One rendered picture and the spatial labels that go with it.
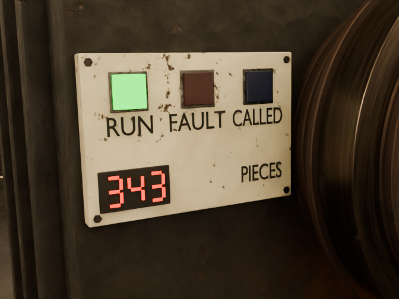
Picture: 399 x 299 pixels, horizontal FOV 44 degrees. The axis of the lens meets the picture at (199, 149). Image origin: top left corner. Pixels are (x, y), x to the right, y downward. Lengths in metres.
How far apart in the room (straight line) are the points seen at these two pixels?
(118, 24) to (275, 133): 0.23
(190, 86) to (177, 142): 0.06
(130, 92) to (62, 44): 0.08
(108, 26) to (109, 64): 0.04
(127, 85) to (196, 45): 0.10
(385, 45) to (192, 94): 0.20
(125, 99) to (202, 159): 0.12
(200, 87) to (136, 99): 0.08
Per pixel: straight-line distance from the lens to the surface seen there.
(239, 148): 0.59
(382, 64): 0.53
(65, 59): 0.53
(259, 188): 0.61
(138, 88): 0.52
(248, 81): 0.58
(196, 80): 0.55
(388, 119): 0.54
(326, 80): 0.57
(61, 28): 0.54
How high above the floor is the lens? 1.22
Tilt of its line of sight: 9 degrees down
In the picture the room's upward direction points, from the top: 2 degrees counter-clockwise
